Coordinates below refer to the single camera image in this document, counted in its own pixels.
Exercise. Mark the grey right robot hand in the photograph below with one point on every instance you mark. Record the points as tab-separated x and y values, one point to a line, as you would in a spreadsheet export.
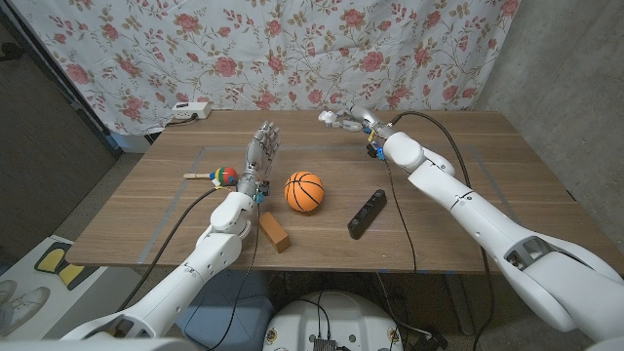
365	121

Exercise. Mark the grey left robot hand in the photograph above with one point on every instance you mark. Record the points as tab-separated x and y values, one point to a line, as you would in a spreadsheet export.
258	156

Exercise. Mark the white AirPods case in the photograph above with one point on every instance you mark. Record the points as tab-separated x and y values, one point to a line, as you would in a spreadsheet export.
326	117

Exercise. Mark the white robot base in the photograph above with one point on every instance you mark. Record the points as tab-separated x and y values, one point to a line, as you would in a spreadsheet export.
336	317

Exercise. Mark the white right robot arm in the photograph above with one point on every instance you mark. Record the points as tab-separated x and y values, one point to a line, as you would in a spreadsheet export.
487	219

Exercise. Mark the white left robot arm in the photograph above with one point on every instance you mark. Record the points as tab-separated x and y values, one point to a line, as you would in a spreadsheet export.
214	253

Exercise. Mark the orange-brown wooden block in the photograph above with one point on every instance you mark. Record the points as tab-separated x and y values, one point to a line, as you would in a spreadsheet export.
275	233

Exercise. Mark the black TV remote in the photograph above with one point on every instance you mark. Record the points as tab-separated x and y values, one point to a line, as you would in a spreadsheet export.
366	214

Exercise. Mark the colourful wooden maraca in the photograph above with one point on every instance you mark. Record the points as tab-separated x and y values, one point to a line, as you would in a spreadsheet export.
225	175

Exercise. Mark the orange basketball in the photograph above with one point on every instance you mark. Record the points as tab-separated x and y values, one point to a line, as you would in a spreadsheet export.
304	191

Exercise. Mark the white power strip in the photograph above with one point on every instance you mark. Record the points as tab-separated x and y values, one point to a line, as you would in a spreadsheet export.
191	110

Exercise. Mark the floral cloth backdrop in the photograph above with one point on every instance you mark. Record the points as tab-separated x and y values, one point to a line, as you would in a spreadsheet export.
292	49

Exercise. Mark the grey table leg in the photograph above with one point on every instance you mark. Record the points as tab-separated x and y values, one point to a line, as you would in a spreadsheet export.
460	302

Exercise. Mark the dark perforated panel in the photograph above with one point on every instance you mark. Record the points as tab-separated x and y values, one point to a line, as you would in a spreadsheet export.
49	146

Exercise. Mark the black power adapter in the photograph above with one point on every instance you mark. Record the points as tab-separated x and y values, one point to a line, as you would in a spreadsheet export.
431	342

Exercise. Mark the white shoe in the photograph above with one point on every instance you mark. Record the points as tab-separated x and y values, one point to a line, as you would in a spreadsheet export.
6	291
27	304

